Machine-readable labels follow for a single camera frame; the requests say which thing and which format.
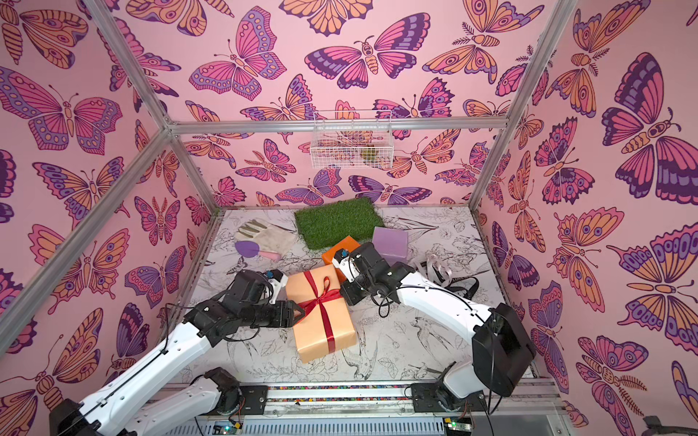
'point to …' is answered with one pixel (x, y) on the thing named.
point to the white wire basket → (353, 140)
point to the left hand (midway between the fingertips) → (300, 312)
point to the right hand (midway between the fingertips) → (343, 288)
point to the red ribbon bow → (327, 295)
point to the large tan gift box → (309, 331)
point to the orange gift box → (349, 243)
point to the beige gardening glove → (271, 239)
